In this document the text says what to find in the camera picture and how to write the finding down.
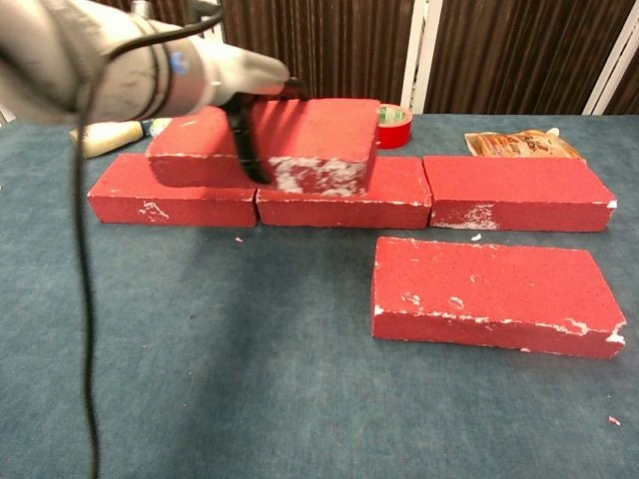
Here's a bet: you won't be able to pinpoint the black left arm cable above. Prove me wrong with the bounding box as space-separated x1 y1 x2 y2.
73 0 226 479

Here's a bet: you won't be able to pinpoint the cream plastic bottle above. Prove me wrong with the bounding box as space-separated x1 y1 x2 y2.
69 118 159 160

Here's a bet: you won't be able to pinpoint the red brick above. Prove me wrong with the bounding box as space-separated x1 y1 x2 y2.
255 157 433 230
422 155 619 234
148 98 381 197
371 236 628 360
87 153 260 229

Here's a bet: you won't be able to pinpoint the blue-green table cover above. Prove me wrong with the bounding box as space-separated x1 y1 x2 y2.
0 113 639 479

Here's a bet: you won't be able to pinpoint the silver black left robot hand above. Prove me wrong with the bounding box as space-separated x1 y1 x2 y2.
199 42 309 187

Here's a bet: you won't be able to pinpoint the red tape roll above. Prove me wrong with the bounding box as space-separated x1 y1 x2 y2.
374 104 414 150

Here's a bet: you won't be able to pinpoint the orange sauce pouch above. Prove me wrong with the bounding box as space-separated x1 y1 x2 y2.
463 127 588 162

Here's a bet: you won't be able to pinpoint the brown folding screen white frames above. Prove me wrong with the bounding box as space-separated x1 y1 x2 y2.
89 0 639 117

